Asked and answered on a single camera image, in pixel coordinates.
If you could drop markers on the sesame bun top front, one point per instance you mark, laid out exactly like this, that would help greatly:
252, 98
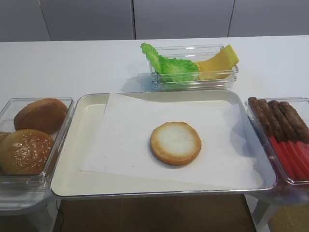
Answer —
25, 152

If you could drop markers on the sesame bun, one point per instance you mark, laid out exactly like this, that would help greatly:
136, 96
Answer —
25, 152
3, 135

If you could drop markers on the bottom bun half on paper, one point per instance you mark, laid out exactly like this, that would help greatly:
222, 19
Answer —
175, 143

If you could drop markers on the sesame bun top left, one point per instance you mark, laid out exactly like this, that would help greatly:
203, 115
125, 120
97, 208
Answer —
3, 135

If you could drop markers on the red tomato slices stack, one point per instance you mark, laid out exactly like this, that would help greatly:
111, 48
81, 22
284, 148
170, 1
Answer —
294, 158

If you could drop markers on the clear patty tomato container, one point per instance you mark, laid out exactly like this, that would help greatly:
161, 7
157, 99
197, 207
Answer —
302, 107

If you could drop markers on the clear lettuce cheese container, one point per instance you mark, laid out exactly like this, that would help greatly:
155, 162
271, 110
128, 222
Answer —
192, 81

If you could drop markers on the clear bun container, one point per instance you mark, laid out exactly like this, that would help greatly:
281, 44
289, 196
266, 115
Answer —
32, 181

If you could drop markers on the yellow cheese slices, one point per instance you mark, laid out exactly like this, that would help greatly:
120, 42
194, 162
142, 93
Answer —
219, 66

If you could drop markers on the plain brown bun half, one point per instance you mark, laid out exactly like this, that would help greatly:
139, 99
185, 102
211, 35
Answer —
46, 115

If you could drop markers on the white metal tray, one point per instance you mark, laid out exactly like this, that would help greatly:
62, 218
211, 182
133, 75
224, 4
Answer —
69, 180

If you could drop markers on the white paper sheet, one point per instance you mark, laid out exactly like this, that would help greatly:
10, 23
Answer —
122, 136

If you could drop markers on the green lettuce leaf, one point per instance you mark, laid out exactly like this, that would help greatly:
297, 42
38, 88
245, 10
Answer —
170, 69

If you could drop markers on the brown meat patty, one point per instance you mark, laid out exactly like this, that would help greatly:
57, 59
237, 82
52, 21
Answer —
276, 128
284, 123
258, 112
295, 121

